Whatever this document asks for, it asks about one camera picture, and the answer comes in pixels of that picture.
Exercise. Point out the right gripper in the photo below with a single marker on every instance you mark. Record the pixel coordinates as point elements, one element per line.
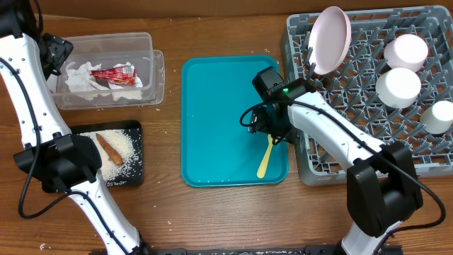
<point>259,125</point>

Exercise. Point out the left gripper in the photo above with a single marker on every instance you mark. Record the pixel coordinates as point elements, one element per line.
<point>60,48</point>

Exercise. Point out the white paper napkin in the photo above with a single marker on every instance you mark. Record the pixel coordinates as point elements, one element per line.
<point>81,79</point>

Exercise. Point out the yellow plastic spoon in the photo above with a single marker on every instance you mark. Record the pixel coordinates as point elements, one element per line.
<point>264,162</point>

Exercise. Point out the teal serving tray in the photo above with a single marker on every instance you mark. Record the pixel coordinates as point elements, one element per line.
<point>215,149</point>

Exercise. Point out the red snack wrapper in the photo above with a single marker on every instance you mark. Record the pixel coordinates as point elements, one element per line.
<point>124,75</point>

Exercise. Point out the large white plate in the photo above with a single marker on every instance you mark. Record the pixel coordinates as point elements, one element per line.
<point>329,40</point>

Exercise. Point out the pile of white rice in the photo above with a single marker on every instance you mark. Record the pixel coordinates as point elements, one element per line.
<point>128,147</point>

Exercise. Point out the cream bowl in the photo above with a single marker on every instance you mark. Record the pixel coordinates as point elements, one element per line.
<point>398,88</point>

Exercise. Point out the pink white bowl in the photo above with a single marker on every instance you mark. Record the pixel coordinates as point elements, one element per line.
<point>408,51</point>

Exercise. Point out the cream cup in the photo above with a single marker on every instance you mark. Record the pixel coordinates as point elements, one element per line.
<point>437,118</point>

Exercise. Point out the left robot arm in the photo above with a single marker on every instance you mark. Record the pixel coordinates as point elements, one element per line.
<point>42,126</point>

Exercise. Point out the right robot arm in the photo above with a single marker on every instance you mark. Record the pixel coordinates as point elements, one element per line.
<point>381,180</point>

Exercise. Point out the grey dishwasher rack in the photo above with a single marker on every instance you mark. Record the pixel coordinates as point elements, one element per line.
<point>350,88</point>

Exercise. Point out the clear plastic bin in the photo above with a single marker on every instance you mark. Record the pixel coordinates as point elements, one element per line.
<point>111,50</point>

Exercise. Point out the black tray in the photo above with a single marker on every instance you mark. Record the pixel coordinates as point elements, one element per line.
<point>55,170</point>

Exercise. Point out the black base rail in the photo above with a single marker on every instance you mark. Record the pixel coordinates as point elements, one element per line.
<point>326,249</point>

